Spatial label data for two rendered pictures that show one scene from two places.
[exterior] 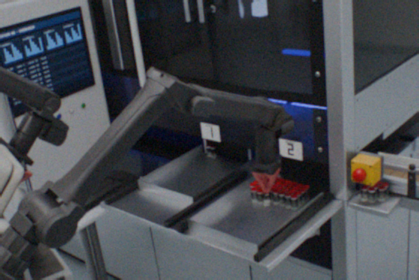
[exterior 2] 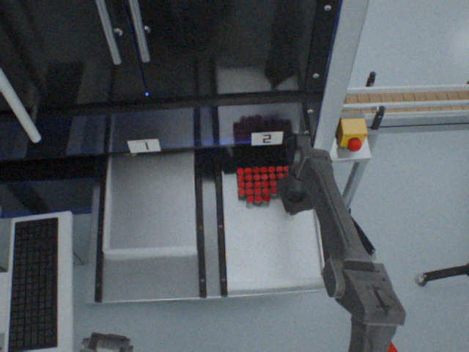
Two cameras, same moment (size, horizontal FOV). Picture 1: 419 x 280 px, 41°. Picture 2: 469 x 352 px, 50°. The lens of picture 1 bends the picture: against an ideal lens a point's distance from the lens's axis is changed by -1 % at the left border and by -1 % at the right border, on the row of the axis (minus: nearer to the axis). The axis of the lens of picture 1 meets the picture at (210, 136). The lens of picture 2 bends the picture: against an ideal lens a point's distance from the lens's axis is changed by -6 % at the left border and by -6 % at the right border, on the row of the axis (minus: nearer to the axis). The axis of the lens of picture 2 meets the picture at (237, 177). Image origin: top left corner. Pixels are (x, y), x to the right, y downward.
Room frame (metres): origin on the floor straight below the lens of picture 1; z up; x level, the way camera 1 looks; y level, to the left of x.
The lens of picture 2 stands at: (1.17, 0.38, 2.24)
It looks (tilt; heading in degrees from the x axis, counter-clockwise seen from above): 61 degrees down; 314
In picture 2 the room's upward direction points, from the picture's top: 1 degrees counter-clockwise
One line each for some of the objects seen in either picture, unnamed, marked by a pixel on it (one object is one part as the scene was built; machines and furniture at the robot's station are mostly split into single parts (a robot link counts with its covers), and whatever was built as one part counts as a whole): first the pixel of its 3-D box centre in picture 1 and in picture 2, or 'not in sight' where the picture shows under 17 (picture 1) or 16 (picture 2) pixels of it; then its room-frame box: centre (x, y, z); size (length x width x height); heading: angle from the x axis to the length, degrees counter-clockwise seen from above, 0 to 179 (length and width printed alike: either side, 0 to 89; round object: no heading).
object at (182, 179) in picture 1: (197, 172); (150, 195); (1.83, 0.06, 0.90); 0.34 x 0.26 x 0.04; 137
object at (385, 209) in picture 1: (377, 200); (346, 141); (1.54, -0.49, 0.87); 0.14 x 0.13 x 0.02; 137
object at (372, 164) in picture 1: (366, 168); (351, 130); (1.52, -0.45, 0.99); 0.08 x 0.07 x 0.07; 137
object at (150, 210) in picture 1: (223, 199); (210, 218); (1.66, -0.02, 0.87); 0.70 x 0.48 x 0.02; 47
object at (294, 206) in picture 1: (273, 196); (269, 194); (1.58, -0.17, 0.90); 0.18 x 0.02 x 0.05; 46
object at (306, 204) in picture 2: (265, 154); (296, 189); (1.48, -0.15, 1.10); 0.10 x 0.07 x 0.07; 152
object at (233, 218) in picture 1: (257, 210); (271, 224); (1.52, -0.11, 0.90); 0.34 x 0.26 x 0.04; 136
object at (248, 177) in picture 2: (281, 190); (267, 180); (1.61, -0.20, 0.90); 0.18 x 0.02 x 0.05; 46
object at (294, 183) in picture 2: (266, 134); (299, 174); (1.49, -0.16, 1.16); 0.07 x 0.06 x 0.07; 133
